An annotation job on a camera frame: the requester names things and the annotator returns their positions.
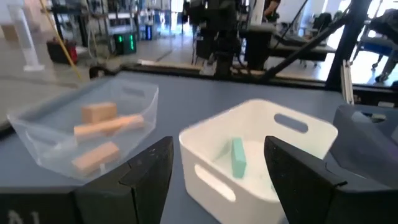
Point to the orange rectangular block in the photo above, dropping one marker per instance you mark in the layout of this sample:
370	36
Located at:
94	157
99	112

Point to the white plastic bin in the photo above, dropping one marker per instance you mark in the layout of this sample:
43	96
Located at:
199	149

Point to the dark chair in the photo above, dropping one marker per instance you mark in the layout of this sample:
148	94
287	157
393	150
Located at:
384	25

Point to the long orange block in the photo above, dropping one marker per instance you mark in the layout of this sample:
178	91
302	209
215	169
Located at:
109	127

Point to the red and black case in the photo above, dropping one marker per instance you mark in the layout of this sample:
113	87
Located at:
60	53

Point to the person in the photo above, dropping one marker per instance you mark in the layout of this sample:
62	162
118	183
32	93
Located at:
272	7

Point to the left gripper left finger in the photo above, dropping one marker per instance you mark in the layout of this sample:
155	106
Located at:
130	199

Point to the white stand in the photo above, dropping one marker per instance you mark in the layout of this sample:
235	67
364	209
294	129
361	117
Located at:
26	40

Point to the teal rectangular block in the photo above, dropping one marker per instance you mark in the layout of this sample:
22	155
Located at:
238	158

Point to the black box green display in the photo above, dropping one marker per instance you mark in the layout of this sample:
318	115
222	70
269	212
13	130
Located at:
124	43

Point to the metal shelf rack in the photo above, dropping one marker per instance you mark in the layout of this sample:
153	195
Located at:
93	18

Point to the clear plastic bin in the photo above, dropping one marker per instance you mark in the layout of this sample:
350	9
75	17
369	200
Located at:
37	137

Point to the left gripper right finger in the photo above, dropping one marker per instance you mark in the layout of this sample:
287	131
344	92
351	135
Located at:
304	199

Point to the silver aluminium profile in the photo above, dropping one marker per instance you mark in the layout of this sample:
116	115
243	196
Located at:
347	84

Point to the black work table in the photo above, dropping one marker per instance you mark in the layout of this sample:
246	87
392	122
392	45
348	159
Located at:
258	46

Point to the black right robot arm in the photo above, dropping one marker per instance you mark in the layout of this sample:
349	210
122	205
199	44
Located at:
217	40

